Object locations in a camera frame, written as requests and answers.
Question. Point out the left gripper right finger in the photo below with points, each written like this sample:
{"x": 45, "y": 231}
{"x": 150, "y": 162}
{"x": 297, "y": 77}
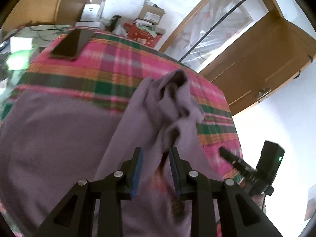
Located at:
{"x": 217, "y": 203}

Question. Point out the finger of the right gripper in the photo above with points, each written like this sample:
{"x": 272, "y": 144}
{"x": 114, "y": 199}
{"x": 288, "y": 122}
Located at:
{"x": 230, "y": 158}

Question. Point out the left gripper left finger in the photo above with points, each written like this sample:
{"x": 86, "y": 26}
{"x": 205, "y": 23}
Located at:
{"x": 75, "y": 213}

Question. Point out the purple fleece garment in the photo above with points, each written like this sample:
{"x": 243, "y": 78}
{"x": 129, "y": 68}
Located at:
{"x": 49, "y": 142}

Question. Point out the person right hand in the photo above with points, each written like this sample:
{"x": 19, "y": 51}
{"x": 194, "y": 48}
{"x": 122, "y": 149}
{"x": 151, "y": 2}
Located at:
{"x": 260, "y": 201}

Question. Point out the wooden door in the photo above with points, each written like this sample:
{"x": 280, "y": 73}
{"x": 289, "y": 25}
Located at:
{"x": 263, "y": 59}

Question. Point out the pink plaid bed cover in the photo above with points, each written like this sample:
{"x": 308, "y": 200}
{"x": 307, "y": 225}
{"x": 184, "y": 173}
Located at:
{"x": 106, "y": 74}

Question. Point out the red box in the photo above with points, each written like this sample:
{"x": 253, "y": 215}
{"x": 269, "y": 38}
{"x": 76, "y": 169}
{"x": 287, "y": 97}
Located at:
{"x": 148, "y": 38}

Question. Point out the brown cardboard box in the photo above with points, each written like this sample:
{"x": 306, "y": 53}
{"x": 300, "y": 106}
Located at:
{"x": 150, "y": 12}

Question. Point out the black smartphone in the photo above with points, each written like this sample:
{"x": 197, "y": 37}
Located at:
{"x": 72, "y": 45}

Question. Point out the white small box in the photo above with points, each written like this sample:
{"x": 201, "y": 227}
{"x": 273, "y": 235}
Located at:
{"x": 92, "y": 11}

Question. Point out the wooden wardrobe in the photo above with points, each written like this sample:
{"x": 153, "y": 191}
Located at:
{"x": 25, "y": 12}

